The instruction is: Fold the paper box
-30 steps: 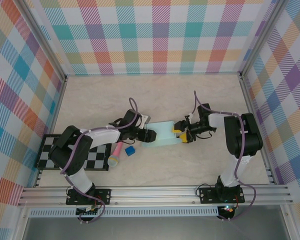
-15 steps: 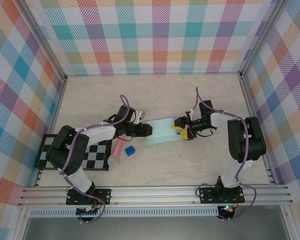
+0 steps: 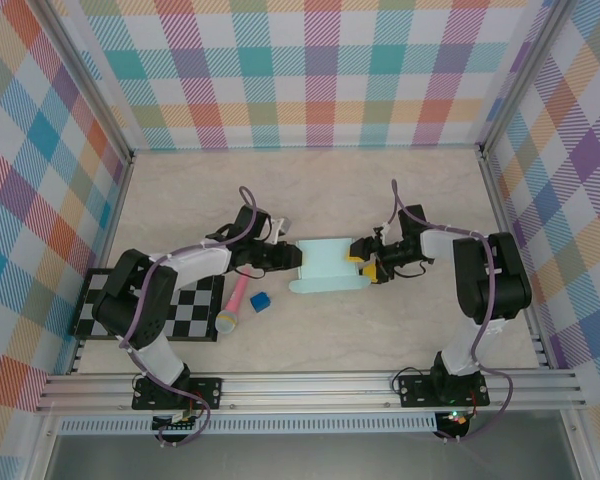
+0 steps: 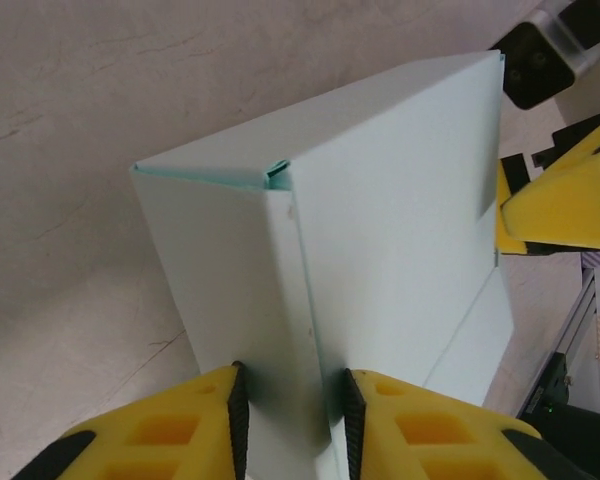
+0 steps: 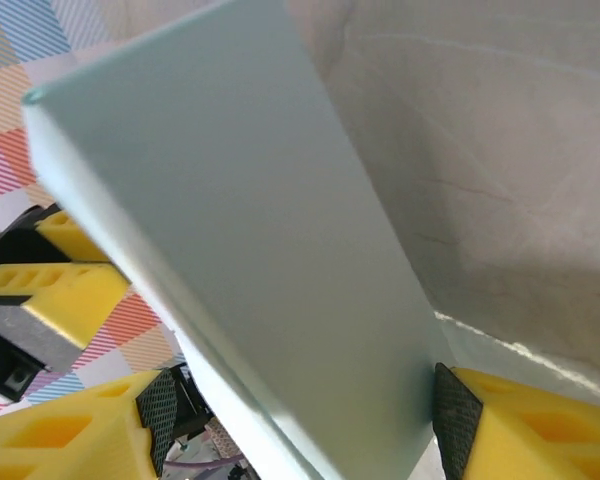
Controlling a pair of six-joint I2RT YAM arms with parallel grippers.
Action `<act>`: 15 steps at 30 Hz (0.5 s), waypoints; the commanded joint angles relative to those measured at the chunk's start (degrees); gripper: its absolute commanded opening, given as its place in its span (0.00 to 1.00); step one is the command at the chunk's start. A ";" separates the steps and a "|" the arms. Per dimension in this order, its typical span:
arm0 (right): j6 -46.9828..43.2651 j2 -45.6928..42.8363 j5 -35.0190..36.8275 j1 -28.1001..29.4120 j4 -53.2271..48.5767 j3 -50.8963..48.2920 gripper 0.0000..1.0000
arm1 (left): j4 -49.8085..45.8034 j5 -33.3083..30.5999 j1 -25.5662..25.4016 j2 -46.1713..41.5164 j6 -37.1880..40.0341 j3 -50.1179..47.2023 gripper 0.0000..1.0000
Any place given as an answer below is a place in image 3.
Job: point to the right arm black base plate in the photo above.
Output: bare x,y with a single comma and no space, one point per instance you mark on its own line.
412,392

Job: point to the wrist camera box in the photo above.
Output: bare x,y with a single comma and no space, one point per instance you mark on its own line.
384,231
281,225

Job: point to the aluminium frame post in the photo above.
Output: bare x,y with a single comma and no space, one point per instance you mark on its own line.
85,75
521,75

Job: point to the black grey checkerboard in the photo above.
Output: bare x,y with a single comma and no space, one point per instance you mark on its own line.
195,320

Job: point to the aluminium mounting rail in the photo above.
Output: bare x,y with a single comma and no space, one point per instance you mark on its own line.
305,392

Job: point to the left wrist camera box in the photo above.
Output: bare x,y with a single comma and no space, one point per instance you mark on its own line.
281,225

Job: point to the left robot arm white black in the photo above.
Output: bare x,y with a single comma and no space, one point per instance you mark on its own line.
115,305

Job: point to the aluminium side rail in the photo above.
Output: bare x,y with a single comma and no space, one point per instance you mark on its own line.
111,235
496,200

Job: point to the pink toy microphone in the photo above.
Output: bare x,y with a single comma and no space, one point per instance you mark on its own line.
234,305

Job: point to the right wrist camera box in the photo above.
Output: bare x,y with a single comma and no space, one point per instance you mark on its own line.
384,231

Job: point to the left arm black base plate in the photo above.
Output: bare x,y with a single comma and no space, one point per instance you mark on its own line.
210,392

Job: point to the small black controller board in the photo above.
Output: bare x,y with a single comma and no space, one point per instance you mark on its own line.
175,425
455,420

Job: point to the grey metal panel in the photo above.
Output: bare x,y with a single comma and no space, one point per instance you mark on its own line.
305,457

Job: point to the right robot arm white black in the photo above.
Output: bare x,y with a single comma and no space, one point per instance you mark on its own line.
510,285

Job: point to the light blue paper box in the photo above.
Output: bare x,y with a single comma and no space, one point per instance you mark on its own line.
325,260

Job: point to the blue toy block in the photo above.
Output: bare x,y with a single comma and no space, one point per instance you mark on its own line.
261,302

